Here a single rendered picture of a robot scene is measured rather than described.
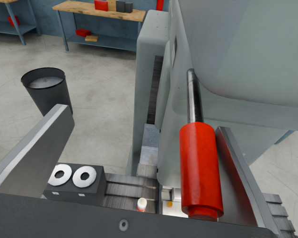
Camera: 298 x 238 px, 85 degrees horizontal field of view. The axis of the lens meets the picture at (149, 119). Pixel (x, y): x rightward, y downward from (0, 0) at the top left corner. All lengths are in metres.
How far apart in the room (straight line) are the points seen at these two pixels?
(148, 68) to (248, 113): 0.56
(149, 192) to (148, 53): 0.67
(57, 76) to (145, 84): 1.93
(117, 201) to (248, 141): 0.69
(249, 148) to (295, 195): 2.34
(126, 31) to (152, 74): 4.05
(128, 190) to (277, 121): 0.77
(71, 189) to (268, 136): 0.66
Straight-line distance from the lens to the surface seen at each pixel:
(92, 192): 0.72
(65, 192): 0.76
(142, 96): 0.82
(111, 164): 2.05
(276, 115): 0.25
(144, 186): 0.93
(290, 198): 2.62
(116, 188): 0.92
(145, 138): 0.98
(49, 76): 2.63
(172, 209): 0.79
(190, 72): 0.17
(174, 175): 0.44
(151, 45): 0.70
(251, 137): 0.34
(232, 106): 0.22
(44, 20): 5.53
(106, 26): 4.86
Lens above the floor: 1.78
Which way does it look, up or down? 45 degrees down
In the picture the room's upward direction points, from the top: 8 degrees clockwise
